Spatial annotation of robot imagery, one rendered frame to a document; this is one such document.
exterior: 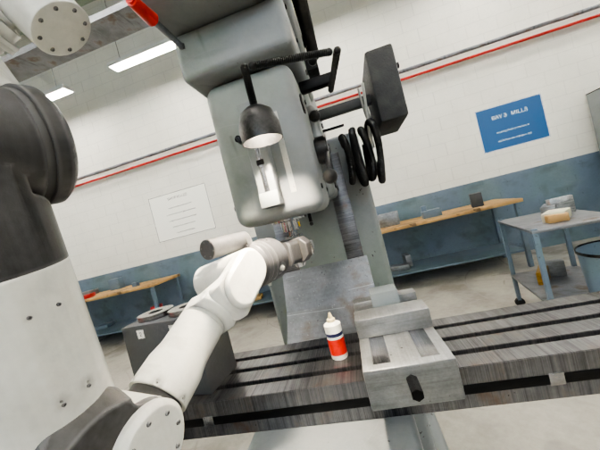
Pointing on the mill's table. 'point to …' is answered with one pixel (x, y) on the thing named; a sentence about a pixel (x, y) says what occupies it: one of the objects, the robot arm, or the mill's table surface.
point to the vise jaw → (392, 319)
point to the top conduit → (305, 24)
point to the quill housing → (226, 137)
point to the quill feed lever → (325, 159)
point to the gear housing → (238, 46)
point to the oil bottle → (335, 338)
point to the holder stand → (213, 374)
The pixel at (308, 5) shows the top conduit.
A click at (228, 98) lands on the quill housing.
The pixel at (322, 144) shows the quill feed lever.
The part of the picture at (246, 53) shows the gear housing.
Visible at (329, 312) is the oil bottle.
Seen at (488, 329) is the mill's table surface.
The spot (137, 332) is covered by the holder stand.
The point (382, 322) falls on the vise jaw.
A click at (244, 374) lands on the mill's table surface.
